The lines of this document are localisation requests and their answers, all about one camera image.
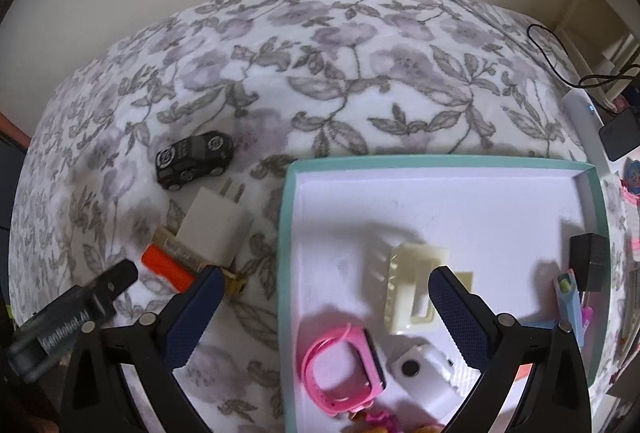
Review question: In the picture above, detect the teal tray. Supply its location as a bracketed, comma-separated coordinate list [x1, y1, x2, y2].
[280, 156, 612, 433]

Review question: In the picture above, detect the blue and coral toy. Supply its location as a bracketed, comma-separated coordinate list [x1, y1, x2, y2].
[520, 270, 588, 379]

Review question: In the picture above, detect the grey floral blanket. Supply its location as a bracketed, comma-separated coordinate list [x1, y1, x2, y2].
[10, 0, 608, 433]

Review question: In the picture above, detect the pink smartwatch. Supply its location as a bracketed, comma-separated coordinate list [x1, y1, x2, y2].
[301, 323, 388, 416]

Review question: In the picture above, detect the white shelf unit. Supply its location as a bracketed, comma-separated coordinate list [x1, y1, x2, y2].
[555, 0, 640, 64]

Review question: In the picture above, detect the cream plastic piece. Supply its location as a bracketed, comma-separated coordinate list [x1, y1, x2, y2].
[367, 241, 475, 336]

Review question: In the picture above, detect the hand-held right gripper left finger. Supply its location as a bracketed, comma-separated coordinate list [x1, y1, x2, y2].
[60, 264, 226, 433]

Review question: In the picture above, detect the black power adapter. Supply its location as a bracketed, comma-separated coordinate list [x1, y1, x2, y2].
[600, 110, 640, 161]

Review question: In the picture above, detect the black cable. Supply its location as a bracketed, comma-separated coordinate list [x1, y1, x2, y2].
[527, 24, 640, 90]

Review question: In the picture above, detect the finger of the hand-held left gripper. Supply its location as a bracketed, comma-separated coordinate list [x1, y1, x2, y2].
[87, 259, 139, 309]

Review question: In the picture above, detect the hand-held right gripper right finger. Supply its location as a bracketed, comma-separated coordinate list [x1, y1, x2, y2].
[427, 265, 593, 433]

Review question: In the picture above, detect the gold box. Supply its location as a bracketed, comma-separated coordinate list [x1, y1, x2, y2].
[151, 227, 249, 296]

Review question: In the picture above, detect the white smartwatch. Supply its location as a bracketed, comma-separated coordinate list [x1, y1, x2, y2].
[391, 344, 463, 414]

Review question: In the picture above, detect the black toy car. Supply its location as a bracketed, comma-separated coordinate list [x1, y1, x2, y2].
[155, 130, 234, 190]

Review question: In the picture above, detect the white charger plug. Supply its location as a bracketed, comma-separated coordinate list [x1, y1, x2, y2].
[177, 180, 252, 264]

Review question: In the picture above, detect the black charger block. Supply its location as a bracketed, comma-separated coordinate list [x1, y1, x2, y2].
[569, 233, 610, 292]

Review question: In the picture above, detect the white power strip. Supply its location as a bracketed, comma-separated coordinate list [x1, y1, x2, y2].
[560, 90, 626, 176]

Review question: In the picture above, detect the orange tube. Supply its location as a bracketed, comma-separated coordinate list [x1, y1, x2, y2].
[141, 245, 197, 294]

